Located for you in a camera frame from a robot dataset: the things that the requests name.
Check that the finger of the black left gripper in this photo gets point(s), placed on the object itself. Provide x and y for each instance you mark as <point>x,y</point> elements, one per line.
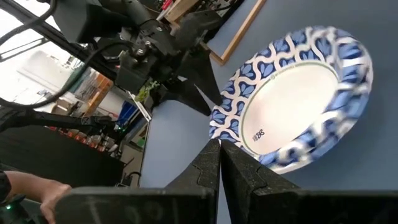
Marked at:
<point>202,77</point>
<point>186,96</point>

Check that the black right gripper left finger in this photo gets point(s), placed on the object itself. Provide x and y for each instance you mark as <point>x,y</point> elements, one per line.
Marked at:
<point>192,177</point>

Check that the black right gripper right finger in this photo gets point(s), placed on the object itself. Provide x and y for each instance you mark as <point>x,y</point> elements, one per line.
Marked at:
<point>245,180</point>

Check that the blue patterned paper bowl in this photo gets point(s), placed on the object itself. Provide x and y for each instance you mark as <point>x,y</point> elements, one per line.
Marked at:
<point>289,102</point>

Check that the wooden slatted shelf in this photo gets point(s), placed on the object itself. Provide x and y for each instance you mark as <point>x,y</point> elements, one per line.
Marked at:
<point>239,34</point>

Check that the small green succulent plant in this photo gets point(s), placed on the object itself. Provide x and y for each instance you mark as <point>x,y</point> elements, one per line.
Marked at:
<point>146,90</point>

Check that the white metal bar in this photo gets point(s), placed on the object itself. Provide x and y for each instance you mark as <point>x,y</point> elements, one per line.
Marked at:
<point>141,107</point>

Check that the blue plastic bin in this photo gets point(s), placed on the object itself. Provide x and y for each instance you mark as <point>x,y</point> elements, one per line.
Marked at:
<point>127,112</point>

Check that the orange cabinet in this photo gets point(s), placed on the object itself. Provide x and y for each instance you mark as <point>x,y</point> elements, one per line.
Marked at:
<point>99,90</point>

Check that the person's hand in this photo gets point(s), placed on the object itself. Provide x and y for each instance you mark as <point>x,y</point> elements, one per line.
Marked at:
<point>53,199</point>

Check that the person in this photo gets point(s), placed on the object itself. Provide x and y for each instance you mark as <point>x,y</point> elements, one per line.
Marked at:
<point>28,183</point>

